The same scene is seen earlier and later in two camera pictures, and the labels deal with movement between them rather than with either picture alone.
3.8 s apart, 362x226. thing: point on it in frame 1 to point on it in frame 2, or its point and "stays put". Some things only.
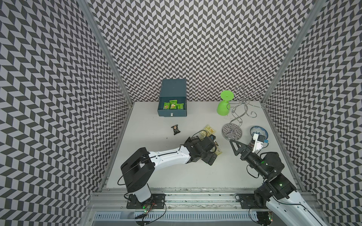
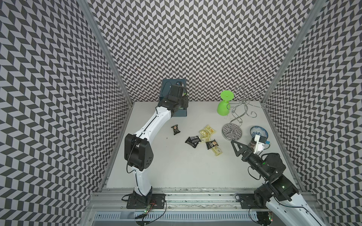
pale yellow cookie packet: (218, 152) stays put
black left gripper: (207, 159) to (185, 102)
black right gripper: (247, 149) stays put
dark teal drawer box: (173, 102) stays put
